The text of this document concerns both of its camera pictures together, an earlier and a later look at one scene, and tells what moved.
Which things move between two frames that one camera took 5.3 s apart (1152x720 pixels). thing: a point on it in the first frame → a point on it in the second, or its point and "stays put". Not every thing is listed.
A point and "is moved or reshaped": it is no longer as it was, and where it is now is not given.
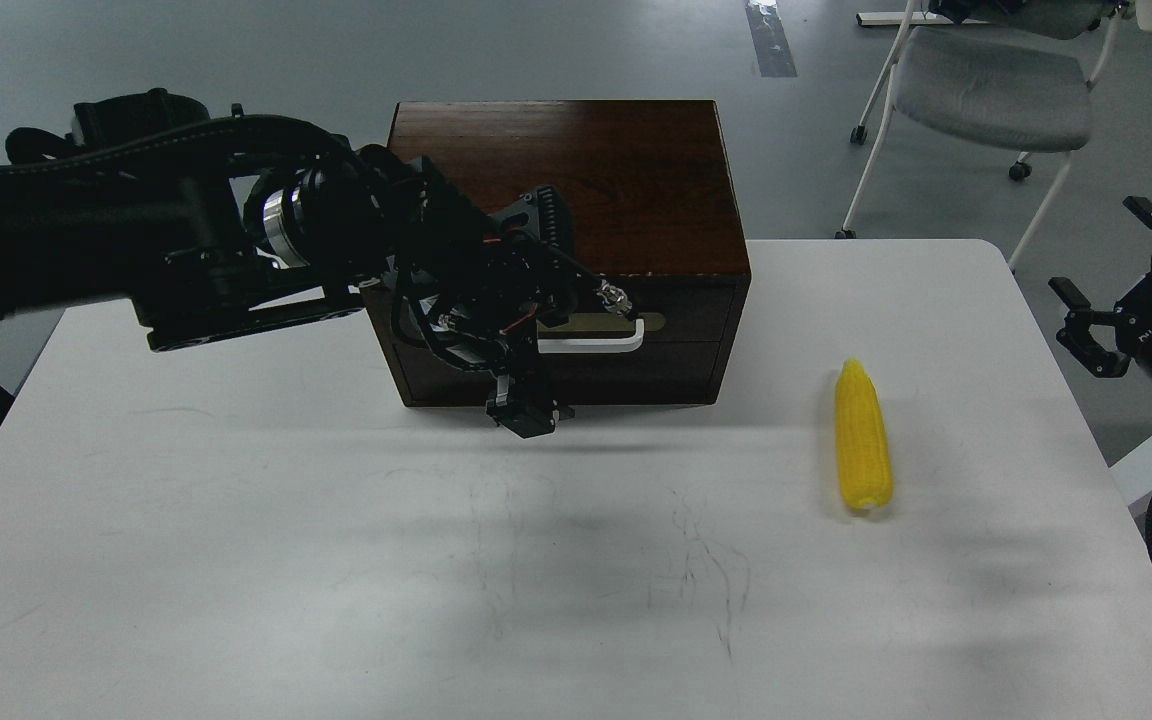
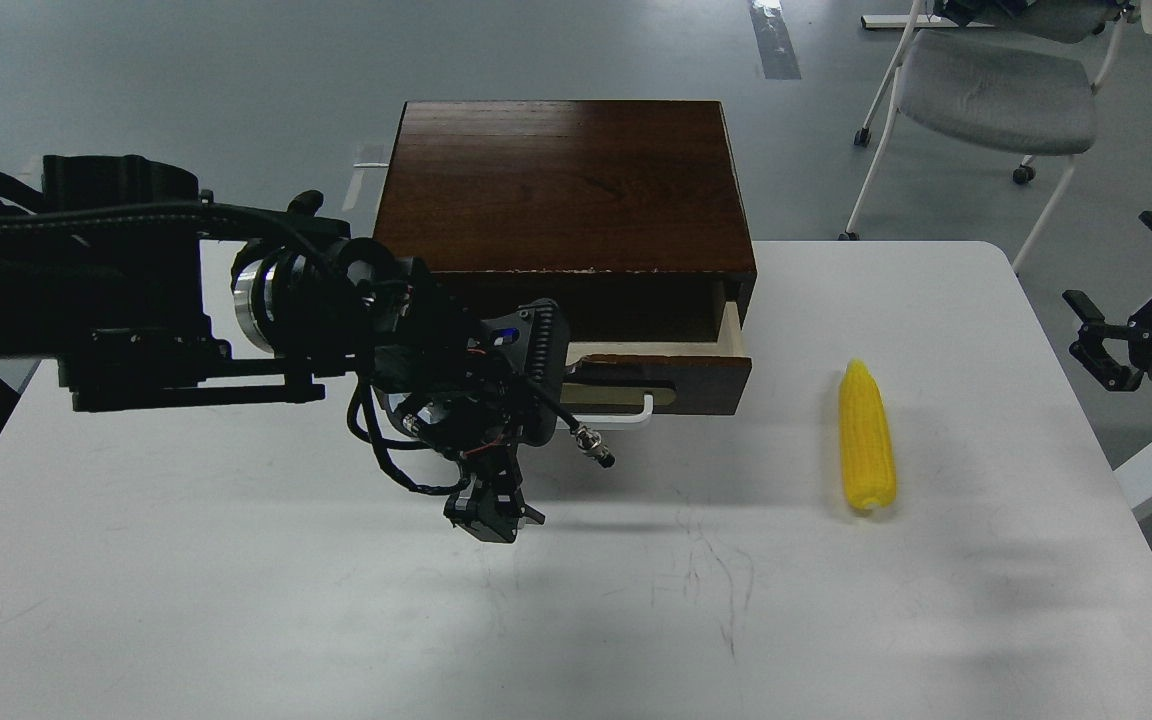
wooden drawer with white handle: (681, 348) is moved or reshaped
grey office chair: (1008, 76) stays put
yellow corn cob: (865, 453) stays put
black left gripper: (476, 289) → (446, 393)
